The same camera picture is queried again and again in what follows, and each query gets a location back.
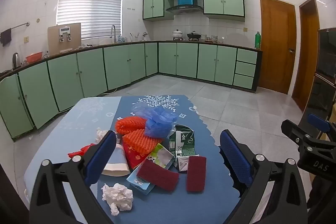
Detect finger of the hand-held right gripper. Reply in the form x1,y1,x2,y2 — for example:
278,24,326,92
307,113,336,135
281,119,317,151

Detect black range hood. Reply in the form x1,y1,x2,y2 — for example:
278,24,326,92
165,4,205,14

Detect plain wooden door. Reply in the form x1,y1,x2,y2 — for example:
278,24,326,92
291,0,321,112

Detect dark hanging towel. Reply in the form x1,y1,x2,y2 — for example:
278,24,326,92
0,28,12,47

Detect red printed bag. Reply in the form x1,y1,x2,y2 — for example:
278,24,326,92
123,144,151,170

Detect red plastic scrap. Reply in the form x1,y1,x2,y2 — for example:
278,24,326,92
68,143,96,159

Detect small crumpled white tissue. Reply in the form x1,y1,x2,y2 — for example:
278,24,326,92
95,127,109,143

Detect wooden door with handle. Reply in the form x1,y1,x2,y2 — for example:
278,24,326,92
258,0,297,94

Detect blue plastic bag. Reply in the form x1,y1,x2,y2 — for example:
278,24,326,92
131,106,179,138

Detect orange foam fruit net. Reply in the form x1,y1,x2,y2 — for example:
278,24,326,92
122,129,164,155
115,116,147,136

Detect red basin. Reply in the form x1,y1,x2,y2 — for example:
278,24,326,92
25,51,43,63

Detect white window blinds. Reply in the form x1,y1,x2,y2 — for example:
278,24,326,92
56,0,124,40

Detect white and blue paper cup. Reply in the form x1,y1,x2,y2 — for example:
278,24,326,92
101,143,130,177

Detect black cabinet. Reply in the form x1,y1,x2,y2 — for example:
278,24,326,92
304,27,336,130

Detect green base cabinets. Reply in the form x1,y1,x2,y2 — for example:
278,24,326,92
0,42,263,139

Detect dark red scouring pad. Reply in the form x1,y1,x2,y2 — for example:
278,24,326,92
136,160,180,191
186,156,207,193

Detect metal towel bar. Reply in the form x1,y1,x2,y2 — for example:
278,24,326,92
10,22,30,30

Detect white device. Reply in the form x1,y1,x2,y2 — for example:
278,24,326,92
58,27,72,43

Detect wooden board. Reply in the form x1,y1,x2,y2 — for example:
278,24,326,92
47,22,82,56

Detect crushed green milk carton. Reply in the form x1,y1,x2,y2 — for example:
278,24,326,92
168,124,199,159

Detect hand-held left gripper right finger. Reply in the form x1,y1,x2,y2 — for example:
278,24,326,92
219,130,307,224

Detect small white wrapper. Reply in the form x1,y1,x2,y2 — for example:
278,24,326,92
176,154,190,172

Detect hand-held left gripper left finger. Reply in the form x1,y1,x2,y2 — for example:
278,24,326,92
29,130,117,224

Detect large crumpled white tissue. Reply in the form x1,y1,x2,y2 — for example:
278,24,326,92
101,183,134,216

